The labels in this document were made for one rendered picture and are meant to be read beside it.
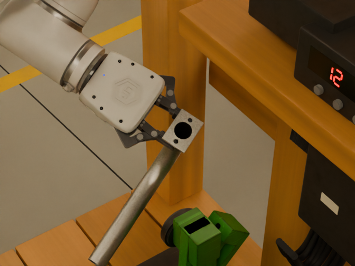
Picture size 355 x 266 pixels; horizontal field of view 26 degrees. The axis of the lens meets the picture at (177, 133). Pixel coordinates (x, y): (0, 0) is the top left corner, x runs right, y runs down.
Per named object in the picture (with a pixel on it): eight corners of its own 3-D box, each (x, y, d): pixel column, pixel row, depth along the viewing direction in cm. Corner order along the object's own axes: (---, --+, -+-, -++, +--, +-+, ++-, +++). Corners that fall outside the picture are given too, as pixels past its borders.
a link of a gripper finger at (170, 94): (158, 103, 115) (195, 128, 115) (169, 86, 116) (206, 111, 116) (156, 107, 119) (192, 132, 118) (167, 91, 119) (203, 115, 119)
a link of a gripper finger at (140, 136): (134, 136, 114) (172, 161, 114) (147, 119, 115) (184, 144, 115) (133, 140, 117) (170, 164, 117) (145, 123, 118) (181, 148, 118)
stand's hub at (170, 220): (166, 255, 131) (165, 226, 125) (156, 244, 132) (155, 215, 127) (202, 236, 134) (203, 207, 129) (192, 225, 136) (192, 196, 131)
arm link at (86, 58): (57, 80, 112) (74, 92, 112) (92, 32, 114) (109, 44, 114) (59, 93, 120) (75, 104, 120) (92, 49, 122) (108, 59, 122)
